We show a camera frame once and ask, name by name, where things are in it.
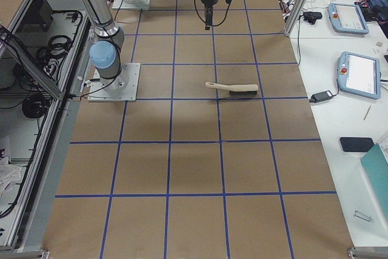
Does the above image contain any beige hand brush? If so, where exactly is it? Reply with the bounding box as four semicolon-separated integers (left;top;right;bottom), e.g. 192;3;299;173
205;82;258;95

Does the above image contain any far blue teach pendant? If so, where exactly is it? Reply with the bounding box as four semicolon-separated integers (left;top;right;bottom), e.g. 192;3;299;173
327;3;369;35

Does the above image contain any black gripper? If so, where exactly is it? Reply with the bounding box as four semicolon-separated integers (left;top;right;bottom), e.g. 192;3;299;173
201;0;218;30

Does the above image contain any black power adapter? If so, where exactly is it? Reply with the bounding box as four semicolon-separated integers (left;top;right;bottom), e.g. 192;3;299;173
309;90;335;103

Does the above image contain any black smartphone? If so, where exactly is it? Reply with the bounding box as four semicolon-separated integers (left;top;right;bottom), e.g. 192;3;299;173
339;137;375;153

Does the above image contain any near blue teach pendant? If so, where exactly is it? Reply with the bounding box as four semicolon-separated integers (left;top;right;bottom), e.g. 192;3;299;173
336;52;381;99

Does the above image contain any teal notebook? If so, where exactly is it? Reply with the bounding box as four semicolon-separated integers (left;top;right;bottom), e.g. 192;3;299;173
361;144;387;200

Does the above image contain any blue teach pendant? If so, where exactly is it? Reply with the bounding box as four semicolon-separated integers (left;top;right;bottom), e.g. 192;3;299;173
327;3;369;35
336;52;381;99

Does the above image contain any black webcam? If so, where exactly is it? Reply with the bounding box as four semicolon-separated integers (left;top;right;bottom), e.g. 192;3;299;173
303;12;323;25

